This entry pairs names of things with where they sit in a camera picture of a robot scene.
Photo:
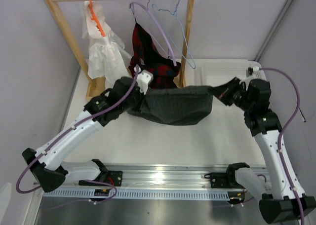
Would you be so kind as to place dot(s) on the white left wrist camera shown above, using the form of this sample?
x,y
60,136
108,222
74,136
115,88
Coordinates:
x,y
144,79

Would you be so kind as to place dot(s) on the white slotted cable duct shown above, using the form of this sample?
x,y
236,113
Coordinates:
x,y
121,193

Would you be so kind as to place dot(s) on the white perforated plastic basket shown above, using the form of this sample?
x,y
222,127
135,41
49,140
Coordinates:
x,y
216,72

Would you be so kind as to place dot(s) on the red black plaid garment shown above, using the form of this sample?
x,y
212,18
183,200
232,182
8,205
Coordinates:
x,y
147,57

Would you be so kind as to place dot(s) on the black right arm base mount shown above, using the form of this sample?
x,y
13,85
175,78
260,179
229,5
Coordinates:
x,y
222,180

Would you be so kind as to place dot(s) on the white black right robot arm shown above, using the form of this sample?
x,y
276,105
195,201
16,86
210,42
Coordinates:
x,y
284,199

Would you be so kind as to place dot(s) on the wooden clothes rack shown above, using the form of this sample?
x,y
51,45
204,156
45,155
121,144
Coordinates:
x,y
96,86

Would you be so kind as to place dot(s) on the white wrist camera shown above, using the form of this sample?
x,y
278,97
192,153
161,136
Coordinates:
x,y
251,73
144,79

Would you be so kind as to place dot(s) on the dark grey dotted skirt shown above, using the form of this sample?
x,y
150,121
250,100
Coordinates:
x,y
177,106

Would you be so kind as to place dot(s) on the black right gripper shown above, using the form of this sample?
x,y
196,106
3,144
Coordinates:
x,y
223,91

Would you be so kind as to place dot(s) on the orange plastic hanger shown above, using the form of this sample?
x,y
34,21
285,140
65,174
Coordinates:
x,y
95,19

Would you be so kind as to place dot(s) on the white ruffled dress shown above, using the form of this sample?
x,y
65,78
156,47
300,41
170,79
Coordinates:
x,y
107,55

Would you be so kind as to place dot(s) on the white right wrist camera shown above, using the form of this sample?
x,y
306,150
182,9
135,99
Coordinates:
x,y
251,73

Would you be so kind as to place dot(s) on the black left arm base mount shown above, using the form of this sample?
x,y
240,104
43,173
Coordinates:
x,y
114,178

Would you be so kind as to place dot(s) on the light blue wire hanger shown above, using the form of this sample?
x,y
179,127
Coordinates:
x,y
188,58

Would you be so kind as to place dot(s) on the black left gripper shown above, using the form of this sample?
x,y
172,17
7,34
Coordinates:
x,y
138,107

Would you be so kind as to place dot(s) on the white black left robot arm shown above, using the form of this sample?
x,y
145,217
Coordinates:
x,y
47,163

